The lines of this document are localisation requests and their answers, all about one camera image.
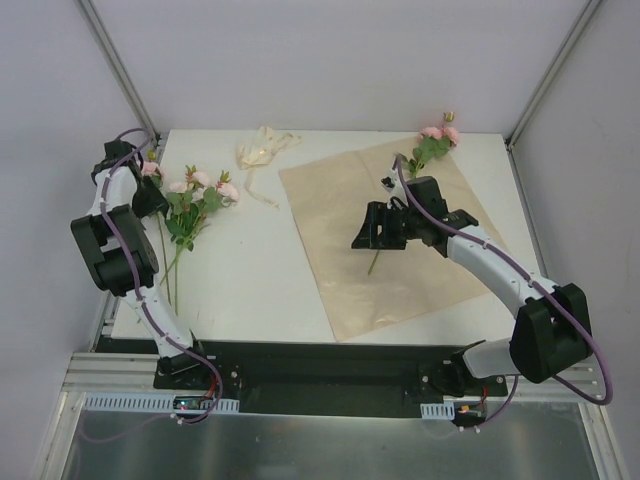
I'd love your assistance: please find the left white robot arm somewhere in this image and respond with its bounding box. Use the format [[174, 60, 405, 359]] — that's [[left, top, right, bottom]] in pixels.
[[70, 138, 212, 389]]

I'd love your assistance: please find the right aluminium frame post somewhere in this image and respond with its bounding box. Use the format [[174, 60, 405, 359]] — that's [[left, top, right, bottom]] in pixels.
[[505, 0, 606, 152]]

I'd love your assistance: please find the pink fake flower stem four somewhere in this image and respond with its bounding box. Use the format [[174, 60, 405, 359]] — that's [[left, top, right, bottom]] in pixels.
[[165, 166, 239, 252]]

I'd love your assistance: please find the pink fake flower stem three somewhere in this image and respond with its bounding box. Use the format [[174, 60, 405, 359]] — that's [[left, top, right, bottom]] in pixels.
[[162, 166, 222, 314]]

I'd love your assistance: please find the aluminium frame post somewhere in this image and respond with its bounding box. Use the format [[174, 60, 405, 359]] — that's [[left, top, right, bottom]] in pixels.
[[505, 0, 606, 152], [75, 0, 158, 135]]

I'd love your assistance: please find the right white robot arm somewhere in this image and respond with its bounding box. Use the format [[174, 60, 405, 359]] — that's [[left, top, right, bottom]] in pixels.
[[351, 176, 593, 397]]

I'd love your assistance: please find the pink fake flower stem one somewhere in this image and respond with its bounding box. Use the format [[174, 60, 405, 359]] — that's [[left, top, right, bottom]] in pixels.
[[384, 112, 459, 256]]

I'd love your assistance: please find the left aluminium frame post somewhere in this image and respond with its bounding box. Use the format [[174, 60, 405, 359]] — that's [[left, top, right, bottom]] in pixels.
[[75, 0, 158, 135]]

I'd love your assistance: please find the right white cable duct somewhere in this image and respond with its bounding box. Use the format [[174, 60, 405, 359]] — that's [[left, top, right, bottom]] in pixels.
[[420, 402, 455, 421]]

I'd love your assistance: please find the white cable duct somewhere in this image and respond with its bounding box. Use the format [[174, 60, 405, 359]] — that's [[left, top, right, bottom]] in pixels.
[[420, 402, 455, 421], [84, 393, 240, 415]]

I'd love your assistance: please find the cream ribbon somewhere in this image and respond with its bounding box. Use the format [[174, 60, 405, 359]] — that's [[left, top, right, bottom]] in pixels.
[[235, 125, 302, 210]]

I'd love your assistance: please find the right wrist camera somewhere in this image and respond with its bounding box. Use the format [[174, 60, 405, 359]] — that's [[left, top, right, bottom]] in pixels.
[[381, 171, 404, 198]]

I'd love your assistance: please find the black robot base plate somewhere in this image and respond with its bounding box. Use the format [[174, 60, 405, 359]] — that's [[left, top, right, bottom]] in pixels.
[[153, 341, 507, 418]]

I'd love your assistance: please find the kraft wrapping paper sheet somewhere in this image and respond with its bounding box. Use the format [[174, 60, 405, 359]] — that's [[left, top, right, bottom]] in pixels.
[[277, 130, 526, 344]]

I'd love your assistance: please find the left white cable duct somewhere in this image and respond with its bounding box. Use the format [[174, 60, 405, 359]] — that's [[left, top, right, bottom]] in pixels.
[[84, 393, 240, 415]]

